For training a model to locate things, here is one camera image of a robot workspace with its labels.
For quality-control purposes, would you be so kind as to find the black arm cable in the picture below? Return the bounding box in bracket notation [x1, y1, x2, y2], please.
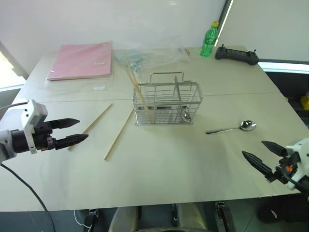
[281, 166, 309, 194]
[0, 163, 56, 232]

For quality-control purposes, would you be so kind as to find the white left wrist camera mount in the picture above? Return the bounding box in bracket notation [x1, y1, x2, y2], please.
[20, 99, 48, 155]

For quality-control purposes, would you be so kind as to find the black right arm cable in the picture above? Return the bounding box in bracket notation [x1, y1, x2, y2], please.
[281, 166, 309, 194]

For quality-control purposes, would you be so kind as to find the steel wire cutlery basket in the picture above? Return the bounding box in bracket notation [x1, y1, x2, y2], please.
[132, 71, 204, 127]

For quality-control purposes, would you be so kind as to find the green plastic bottle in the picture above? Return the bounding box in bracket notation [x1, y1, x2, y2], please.
[199, 21, 220, 58]

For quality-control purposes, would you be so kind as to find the pink paper pack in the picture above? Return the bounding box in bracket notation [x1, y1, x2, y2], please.
[46, 42, 114, 82]

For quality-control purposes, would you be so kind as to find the grey chair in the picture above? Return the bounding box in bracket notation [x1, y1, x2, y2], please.
[108, 202, 210, 232]

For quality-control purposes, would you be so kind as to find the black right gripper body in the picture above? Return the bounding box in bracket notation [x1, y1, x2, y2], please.
[265, 153, 302, 185]

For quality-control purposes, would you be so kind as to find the steel soup spoon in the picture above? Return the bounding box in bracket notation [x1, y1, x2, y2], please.
[205, 119, 257, 135]

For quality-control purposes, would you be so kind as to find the grey left arm cable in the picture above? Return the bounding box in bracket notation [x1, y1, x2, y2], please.
[0, 101, 28, 114]

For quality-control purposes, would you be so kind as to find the black table clamp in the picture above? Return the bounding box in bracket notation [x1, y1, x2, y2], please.
[214, 201, 231, 232]
[84, 208, 100, 228]
[170, 203, 179, 227]

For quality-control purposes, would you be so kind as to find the wooden chopstick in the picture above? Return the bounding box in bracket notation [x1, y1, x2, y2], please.
[119, 58, 152, 120]
[103, 108, 135, 161]
[67, 103, 113, 151]
[124, 54, 155, 124]

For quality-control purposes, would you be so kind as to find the black round object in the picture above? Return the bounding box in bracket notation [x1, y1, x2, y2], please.
[256, 196, 309, 225]

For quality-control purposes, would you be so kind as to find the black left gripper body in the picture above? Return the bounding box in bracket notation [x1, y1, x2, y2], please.
[33, 121, 57, 152]

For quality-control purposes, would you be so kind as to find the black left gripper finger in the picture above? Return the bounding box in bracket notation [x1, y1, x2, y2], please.
[49, 117, 81, 130]
[53, 134, 89, 150]

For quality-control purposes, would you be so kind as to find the black remote controller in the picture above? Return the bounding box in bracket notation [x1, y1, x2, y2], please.
[214, 43, 260, 66]

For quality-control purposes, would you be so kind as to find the clear plastic sleeve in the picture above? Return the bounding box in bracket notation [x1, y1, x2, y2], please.
[38, 76, 114, 94]

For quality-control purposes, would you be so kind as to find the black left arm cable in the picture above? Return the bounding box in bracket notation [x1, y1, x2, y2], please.
[0, 163, 56, 232]

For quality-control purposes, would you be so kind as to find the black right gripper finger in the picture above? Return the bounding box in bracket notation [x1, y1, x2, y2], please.
[261, 140, 288, 158]
[241, 150, 274, 179]

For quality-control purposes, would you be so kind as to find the clear plastic bag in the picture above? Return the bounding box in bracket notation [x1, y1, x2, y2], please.
[112, 46, 192, 74]

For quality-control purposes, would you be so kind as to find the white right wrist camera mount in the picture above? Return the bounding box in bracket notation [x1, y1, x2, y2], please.
[286, 137, 309, 190]

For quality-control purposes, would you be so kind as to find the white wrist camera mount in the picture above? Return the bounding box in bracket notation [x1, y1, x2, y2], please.
[286, 137, 309, 190]
[20, 99, 48, 155]

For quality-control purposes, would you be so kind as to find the white thin cable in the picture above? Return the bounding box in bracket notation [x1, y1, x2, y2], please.
[73, 209, 93, 230]

